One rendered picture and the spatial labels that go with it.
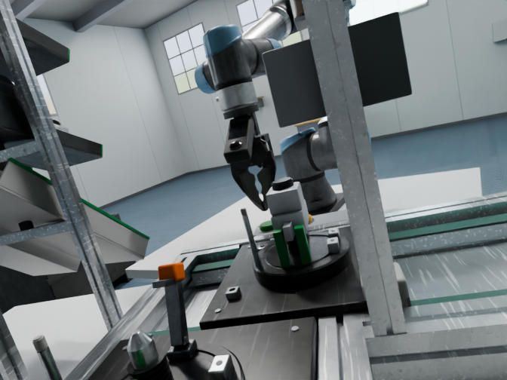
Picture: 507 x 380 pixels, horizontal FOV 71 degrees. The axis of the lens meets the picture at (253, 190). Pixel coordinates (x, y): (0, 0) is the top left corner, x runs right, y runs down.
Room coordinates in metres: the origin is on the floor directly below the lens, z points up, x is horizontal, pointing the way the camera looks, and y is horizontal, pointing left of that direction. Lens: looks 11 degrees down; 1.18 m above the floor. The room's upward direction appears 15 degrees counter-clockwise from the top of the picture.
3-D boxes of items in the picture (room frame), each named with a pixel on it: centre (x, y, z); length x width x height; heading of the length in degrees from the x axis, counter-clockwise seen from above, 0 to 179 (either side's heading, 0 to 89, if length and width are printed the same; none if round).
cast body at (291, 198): (0.47, -0.04, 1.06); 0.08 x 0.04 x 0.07; 166
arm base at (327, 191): (1.09, -0.17, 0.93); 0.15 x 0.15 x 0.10
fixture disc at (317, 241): (0.48, -0.04, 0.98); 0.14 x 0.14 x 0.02
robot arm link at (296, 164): (1.08, -0.17, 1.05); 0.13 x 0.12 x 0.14; 47
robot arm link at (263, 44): (0.81, -0.07, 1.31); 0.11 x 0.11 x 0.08; 47
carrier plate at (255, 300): (0.48, -0.04, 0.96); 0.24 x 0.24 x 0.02; 76
